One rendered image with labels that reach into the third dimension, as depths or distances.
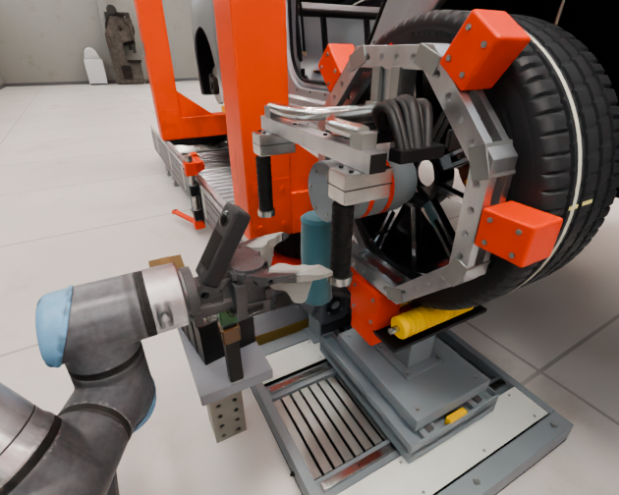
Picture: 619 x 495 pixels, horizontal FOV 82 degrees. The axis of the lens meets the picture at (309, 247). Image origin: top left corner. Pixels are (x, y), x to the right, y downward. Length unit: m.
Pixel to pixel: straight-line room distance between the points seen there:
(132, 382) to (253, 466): 0.79
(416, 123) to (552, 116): 0.21
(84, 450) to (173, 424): 0.94
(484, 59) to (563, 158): 0.20
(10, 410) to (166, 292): 0.18
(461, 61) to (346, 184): 0.27
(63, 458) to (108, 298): 0.17
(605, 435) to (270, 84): 1.55
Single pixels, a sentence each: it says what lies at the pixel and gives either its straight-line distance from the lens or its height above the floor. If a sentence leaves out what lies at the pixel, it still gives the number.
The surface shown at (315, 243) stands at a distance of 0.91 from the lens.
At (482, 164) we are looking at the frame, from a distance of 0.64.
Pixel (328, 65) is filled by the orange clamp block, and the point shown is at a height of 1.08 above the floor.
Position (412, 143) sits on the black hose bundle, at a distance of 0.58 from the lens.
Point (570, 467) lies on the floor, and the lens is 1.50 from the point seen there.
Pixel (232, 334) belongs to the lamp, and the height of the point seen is 0.60.
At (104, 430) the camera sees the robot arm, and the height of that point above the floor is 0.72.
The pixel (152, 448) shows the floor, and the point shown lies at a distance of 1.40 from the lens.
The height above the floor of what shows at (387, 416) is 0.17.
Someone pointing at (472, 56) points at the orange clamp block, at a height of 1.10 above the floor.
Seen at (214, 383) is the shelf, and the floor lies 0.45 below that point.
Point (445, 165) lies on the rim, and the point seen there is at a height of 0.90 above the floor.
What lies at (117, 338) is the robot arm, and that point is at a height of 0.80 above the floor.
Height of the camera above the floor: 1.10
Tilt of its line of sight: 28 degrees down
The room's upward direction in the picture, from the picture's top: straight up
